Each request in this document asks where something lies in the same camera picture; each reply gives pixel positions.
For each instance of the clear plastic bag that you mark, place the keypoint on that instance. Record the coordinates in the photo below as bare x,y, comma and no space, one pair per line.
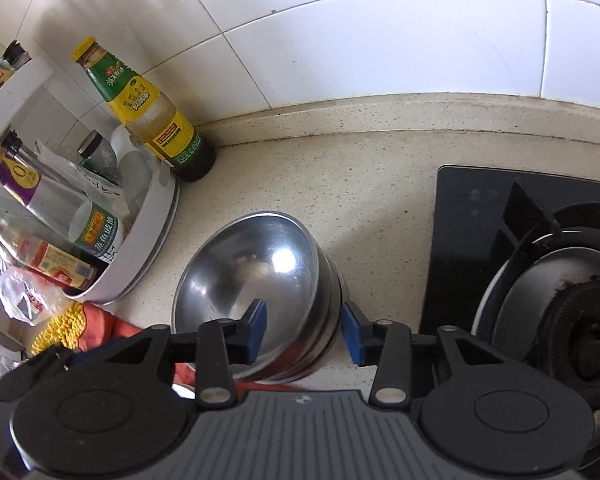
25,300

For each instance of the gas stove burner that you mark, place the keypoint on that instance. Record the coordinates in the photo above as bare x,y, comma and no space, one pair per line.
580,330

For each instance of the black iron pot support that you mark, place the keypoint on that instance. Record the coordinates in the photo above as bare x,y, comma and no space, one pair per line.
522,210

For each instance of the black-capped bottle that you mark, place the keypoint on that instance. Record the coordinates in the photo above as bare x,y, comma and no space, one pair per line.
17,54

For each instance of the white two-tier condiment rack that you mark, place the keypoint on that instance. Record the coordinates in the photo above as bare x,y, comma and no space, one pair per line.
145,240

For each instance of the black glass gas stove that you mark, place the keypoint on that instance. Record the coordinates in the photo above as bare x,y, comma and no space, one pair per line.
460,220

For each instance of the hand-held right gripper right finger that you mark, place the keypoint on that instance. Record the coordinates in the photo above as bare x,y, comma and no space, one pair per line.
354,335

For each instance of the white plastic cup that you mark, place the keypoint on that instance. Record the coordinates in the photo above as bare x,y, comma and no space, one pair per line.
130,170

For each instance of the yellow-capped red-label sauce bottle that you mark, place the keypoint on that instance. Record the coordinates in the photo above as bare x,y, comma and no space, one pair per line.
50,260

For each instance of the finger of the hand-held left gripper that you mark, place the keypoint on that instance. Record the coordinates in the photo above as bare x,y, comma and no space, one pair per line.
35,372

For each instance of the purple-necked green-label clear bottle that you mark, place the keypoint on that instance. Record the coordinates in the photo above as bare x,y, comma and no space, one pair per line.
55,195

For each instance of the yellow chenille mat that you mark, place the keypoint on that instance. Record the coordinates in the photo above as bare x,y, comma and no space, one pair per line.
65,325

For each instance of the red cloth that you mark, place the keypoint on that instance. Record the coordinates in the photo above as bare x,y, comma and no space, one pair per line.
100,325

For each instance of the green yellow label sauce bottle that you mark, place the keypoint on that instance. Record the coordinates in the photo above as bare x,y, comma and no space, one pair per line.
150,115

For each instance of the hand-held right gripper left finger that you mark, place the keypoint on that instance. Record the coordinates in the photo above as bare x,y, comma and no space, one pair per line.
252,332

